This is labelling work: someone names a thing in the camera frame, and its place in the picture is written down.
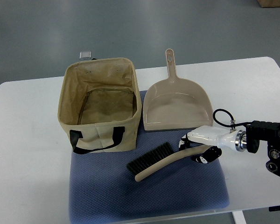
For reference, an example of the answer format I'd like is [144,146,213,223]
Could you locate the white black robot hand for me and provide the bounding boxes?
[178,126,242,164]

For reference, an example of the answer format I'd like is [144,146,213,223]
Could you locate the pink hand broom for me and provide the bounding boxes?
[126,141,210,182]

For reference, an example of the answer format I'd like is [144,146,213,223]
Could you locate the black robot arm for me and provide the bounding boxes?
[213,109,280,177]

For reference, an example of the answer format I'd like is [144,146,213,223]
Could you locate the yellow fabric bag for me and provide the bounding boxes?
[57,58,142,154]

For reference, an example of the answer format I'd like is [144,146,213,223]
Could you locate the pink dustpan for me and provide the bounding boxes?
[142,49,213,132]

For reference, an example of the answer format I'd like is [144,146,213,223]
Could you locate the white table leg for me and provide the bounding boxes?
[232,210,247,224]

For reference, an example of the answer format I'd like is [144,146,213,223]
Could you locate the black table control panel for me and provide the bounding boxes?
[268,205,280,212]

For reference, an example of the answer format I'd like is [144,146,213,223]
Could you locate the blue quilted mat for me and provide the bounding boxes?
[68,90,230,224]

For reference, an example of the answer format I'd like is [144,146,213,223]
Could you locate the cardboard box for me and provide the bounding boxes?
[257,0,280,7]

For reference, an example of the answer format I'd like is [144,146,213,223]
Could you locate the small metal clip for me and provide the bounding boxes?
[79,51,91,60]

